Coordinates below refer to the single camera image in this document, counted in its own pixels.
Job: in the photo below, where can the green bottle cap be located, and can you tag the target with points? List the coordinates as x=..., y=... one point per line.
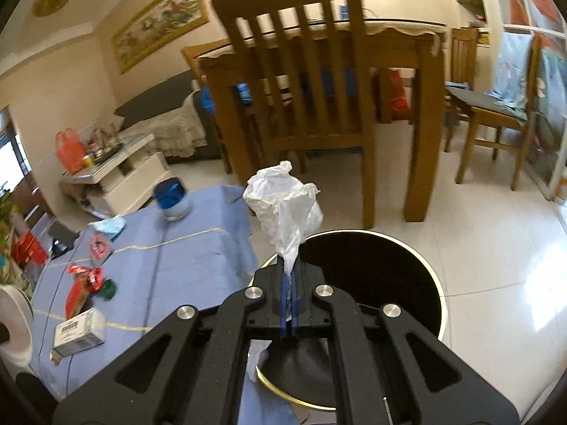
x=107, y=289

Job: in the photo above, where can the white coffee table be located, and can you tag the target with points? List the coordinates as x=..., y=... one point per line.
x=128, y=177

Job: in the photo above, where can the red snack wrapper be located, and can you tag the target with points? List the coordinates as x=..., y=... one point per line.
x=88, y=274

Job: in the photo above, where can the white and green box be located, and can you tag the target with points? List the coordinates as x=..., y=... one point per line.
x=79, y=332

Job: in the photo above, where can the dark grey sofa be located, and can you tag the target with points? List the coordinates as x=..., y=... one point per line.
x=150, y=97

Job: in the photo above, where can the pink packet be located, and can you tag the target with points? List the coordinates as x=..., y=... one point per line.
x=99, y=248

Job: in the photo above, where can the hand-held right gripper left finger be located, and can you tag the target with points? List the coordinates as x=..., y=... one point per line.
x=282, y=305

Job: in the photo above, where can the jar with blue lid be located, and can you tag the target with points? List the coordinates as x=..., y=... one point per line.
x=170, y=195

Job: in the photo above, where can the orange plastic bag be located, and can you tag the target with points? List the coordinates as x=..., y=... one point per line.
x=70, y=150

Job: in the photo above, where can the glass partition door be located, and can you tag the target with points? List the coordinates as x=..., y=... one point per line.
x=549, y=75

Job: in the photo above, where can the blue shopping bag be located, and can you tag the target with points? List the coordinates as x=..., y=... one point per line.
x=206, y=99

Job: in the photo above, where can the white plastic bag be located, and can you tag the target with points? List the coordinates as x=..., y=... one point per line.
x=279, y=203

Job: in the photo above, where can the lace dining table cover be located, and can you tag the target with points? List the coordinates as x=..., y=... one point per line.
x=407, y=30

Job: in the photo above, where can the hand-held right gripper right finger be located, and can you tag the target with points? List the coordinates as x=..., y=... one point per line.
x=296, y=310

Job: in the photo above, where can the blue striped tablecloth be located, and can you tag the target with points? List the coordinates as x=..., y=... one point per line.
x=177, y=265

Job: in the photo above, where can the wooden slat-back chair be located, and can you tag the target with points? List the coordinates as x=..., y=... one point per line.
x=310, y=133

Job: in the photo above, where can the wooden chair with blue bag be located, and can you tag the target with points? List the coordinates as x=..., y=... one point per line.
x=195, y=55

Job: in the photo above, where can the cream lace sofa cover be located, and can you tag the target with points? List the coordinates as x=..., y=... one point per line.
x=181, y=128

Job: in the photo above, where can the wooden dining table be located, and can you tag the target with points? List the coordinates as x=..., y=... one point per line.
x=425, y=141

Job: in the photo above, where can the black bin with gold rim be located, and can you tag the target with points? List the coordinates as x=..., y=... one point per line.
x=376, y=265

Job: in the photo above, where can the white round appliance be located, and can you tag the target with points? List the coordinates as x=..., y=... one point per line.
x=15, y=318

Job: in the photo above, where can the light blue face mask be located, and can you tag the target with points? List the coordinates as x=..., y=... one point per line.
x=108, y=225

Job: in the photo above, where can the gold-framed horse painting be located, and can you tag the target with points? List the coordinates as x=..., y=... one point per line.
x=159, y=22

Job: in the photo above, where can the red bag under table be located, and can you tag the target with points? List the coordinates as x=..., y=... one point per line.
x=398, y=95

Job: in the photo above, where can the red gift box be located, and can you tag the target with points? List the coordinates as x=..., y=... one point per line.
x=29, y=248

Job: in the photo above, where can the light blue cloth on chair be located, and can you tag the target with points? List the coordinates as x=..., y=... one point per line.
x=514, y=71

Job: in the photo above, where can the black phone stand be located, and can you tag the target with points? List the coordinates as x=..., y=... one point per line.
x=64, y=239

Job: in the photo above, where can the wooden chair with dark cushion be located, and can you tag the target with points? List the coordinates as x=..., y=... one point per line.
x=487, y=137

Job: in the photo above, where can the red and green packet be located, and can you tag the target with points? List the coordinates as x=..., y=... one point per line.
x=76, y=301

